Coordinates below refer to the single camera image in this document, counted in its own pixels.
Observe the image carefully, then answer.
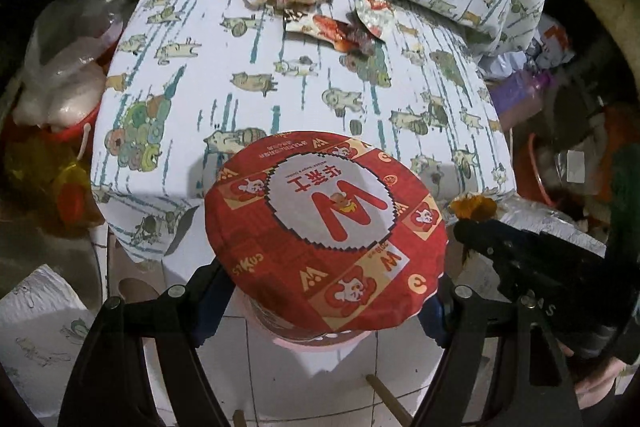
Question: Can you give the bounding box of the purple plastic bottle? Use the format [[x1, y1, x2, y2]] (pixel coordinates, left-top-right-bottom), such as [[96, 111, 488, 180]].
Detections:
[[492, 69, 551, 122]]

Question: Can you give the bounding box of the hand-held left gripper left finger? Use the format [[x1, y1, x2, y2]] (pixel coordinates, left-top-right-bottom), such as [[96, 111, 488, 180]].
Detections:
[[57, 257, 236, 427]]

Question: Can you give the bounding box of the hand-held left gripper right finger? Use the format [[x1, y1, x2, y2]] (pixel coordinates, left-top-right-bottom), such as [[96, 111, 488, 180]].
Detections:
[[410, 284, 586, 427]]

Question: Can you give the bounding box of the small white wrapper piece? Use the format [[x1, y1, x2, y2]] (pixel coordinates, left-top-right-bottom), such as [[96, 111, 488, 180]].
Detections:
[[356, 0, 396, 38]]

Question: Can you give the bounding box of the wooden stick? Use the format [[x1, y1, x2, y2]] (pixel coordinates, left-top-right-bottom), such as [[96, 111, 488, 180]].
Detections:
[[365, 374, 413, 425]]

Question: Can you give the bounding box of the yellow oil bottle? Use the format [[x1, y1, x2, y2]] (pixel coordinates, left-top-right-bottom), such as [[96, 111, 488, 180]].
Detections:
[[5, 137, 101, 228]]

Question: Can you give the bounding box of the person's right hand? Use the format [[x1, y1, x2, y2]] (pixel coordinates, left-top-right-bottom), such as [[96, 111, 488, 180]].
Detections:
[[560, 342, 640, 410]]

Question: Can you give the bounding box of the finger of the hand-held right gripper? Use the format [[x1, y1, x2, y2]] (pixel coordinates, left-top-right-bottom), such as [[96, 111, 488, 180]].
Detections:
[[452, 217, 516, 268]]

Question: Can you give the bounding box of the white animal print cloth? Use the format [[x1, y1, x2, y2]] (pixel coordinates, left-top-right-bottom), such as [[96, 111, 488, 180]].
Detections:
[[92, 0, 551, 258]]

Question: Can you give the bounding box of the meat snack pouch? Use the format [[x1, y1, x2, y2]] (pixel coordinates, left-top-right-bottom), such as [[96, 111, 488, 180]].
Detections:
[[284, 7, 373, 55]]

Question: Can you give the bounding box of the white patterned paper towel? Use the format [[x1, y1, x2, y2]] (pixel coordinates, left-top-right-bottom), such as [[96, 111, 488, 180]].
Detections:
[[0, 264, 96, 413]]

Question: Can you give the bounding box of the red plastic basin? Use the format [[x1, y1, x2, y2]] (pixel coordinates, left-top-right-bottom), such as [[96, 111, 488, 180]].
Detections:
[[27, 22, 123, 145], [515, 132, 566, 208]]

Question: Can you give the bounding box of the red paper-wrapped burger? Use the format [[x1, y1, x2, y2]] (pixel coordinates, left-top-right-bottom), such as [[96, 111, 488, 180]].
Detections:
[[204, 132, 448, 340]]

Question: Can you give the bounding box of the white orange plastic bag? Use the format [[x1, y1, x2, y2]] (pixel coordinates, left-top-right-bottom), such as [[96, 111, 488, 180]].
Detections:
[[480, 14, 571, 78]]

